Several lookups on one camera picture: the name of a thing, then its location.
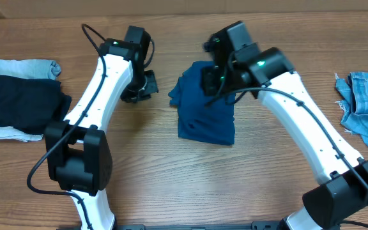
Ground light grey folded towel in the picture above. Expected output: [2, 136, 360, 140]
[0, 59, 61, 142]

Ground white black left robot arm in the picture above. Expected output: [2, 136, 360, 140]
[42, 26, 158, 229]

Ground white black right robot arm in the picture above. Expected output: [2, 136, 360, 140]
[201, 21, 368, 229]

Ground light blue denim shorts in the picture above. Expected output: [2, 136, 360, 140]
[335, 72, 368, 147]

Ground teal blue shirt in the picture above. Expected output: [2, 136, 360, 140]
[168, 61, 235, 146]

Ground folded black garment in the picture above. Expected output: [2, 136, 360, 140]
[0, 75, 72, 135]

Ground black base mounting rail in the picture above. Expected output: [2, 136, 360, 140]
[112, 220, 289, 230]

